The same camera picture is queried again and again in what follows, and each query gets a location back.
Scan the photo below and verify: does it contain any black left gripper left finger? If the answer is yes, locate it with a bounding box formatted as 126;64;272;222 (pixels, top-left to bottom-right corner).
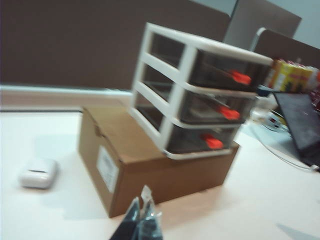
109;196;141;240

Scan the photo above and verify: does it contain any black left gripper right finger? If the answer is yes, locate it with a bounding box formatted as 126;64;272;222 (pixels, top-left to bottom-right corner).
138;185;165;240

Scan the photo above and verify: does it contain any smoky drawer with red handle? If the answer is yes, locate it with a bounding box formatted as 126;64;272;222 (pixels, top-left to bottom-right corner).
149;32;272;92
139;62;257;125
136;93;242;153

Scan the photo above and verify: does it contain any brown cardboard box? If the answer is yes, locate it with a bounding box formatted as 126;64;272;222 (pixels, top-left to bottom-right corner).
77;106;240;219

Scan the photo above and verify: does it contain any white earbud case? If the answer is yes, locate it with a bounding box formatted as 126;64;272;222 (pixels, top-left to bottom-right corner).
18;158;60;190

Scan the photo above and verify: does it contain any white power strip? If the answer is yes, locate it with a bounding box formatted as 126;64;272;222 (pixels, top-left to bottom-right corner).
264;112;288;131

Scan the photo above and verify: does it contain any black laptop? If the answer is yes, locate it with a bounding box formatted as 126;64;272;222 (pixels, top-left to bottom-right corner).
273;91;320;171

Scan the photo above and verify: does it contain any brown fabric partition panel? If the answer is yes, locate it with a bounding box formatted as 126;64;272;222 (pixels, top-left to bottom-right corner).
222;0;303;51
0;0;232;88
251;27;320;66

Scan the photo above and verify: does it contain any yellow printed box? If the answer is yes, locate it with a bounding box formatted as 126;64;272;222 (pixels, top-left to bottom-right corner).
271;59;315;93

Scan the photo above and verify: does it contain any white plastic drawer cabinet frame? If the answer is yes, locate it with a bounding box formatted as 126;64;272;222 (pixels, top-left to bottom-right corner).
128;22;275;161

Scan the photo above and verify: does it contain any white cable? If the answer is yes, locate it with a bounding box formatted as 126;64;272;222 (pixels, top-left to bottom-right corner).
252;129;320;173

